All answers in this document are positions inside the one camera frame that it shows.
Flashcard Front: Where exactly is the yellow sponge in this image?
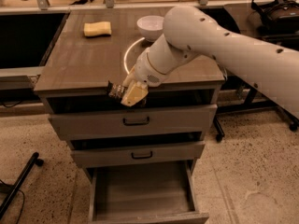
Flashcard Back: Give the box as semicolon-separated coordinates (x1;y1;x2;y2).
83;21;112;37

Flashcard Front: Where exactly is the open bottom drawer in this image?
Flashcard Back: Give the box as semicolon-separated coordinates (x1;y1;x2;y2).
88;161;209;224

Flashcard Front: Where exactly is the black headset on table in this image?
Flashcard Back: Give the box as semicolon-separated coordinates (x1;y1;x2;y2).
251;0;299;32

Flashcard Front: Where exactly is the middle drawer with handle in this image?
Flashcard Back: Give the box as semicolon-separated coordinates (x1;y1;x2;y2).
71;141;205;168

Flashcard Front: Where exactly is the grey wooden drawer cabinet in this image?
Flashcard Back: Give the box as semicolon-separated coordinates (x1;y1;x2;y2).
33;6;228;224

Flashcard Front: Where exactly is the top drawer with handle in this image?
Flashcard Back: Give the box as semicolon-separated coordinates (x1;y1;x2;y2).
50;105;217;141

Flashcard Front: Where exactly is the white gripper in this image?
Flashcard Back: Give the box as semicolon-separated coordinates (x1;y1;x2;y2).
121;48;165;106

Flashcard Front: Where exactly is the white bowl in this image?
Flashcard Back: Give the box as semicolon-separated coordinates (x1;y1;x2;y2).
136;15;164;42

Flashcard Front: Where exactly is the black stand leg left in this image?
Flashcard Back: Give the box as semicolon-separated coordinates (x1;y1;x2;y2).
0;152;44;219

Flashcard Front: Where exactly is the grey side table right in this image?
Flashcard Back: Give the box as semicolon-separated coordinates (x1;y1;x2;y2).
224;4;272;41

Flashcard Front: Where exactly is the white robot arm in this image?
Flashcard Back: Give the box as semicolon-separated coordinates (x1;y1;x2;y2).
121;6;299;118

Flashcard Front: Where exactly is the drawer with handle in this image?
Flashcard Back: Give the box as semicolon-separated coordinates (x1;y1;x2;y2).
71;141;205;168
50;105;217;141

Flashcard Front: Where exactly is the black rolling stand right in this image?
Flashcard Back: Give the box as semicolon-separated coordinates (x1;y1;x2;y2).
213;76;299;143

